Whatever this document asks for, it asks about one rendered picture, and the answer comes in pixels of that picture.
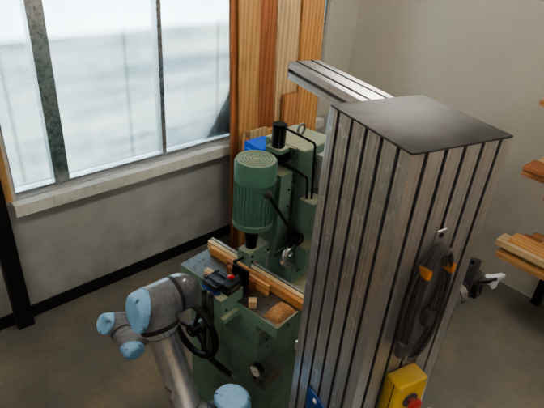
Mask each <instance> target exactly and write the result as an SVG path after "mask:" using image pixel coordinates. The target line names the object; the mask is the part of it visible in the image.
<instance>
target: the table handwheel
mask: <svg viewBox="0 0 544 408"><path fill-rule="evenodd" d="M192 309H193V310H194V311H195V312H196V317H195V319H194V321H192V322H190V323H189V324H188V323H185V322H183V321H181V320H180V324H179V325H178V327H177V332H178V334H179V337H180V340H181V341H182V342H183V344H184V345H185V346H186V347H187V348H188V349H189V350H190V351H191V352H192V353H193V354H195V355H196V356H197V357H199V358H202V359H211V358H213V357H215V355H216V354H217V352H218V349H219V338H218V334H217V332H216V329H215V326H214V324H213V322H212V321H211V319H210V318H209V316H208V314H206V312H205V311H204V310H203V309H202V308H201V307H200V306H199V305H198V304H195V305H194V306H193V307H192ZM199 317H201V319H200V320H198V319H199ZM180 325H183V326H185V327H186V332H187V334H188V335H189V336H190V337H193V338H194V337H195V336H196V337H197V339H198V341H199V342H200V344H201V346H202V348H203V350H204V351H205V352H203V351H200V350H199V349H198V348H197V347H195V346H194V345H193V344H192V343H191V342H190V340H189V339H188V338H187V337H186V336H185V334H184V332H183V330H182V328H181V326H180ZM204 326H206V327H207V329H208V330H209V332H210V336H211V341H212V348H211V351H208V349H207V347H206V345H205V343H204V342H203V340H202V338H201V336H200V333H201V332H202V328H203V327H204Z"/></svg>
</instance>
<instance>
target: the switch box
mask: <svg viewBox="0 0 544 408"><path fill-rule="evenodd" d="M323 155H324V151H323V152H321V153H320V154H318V155H317V163H316V170H315V176H314V183H313V187H315V188H317V189H319V184H320V179H321V167H322V161H323Z"/></svg>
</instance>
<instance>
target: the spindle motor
mask: <svg viewBox="0 0 544 408"><path fill-rule="evenodd" d="M277 171H278V161H277V159H276V157H275V156H274V155H272V154H270V153H269V152H266V151H259V150H249V151H242V152H241V153H239V154H238V155H237V156H236V157H235V159H234V181H233V204H232V224H233V226H234V227H235V228H236V229H238V230H240V231H242V232H247V233H262V232H266V231H268V230H269V229H270V228H271V227H272V225H273V216H274V207H273V205H272V204H271V202H270V200H269V199H265V198H264V196H263V194H264V192H265V191H266V190H269V191H271V192H272V194H273V196H272V198H273V200H274V198H275V188H276V180H277Z"/></svg>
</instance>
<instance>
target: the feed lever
mask: <svg viewBox="0 0 544 408"><path fill-rule="evenodd" d="M263 196H264V198H265V199H269V200H270V202H271V204H272V205H273V207H274V208H275V210H276V211H277V212H278V214H279V216H280V217H281V219H282V221H283V222H284V223H285V225H286V226H287V228H288V230H289V231H290V233H289V235H288V237H287V240H288V242H290V243H292V244H294V245H296V246H299V245H301V244H302V242H303V241H304V234H302V233H300V232H298V231H296V230H292V229H291V227H290V225H289V223H288V222H287V221H286V219H285V218H284V216H283V214H282V212H281V211H280V209H279V208H278V206H277V205H276V203H275V202H274V200H273V198H272V196H273V194H272V192H271V191H269V190H266V191H265V192H264V194H263Z"/></svg>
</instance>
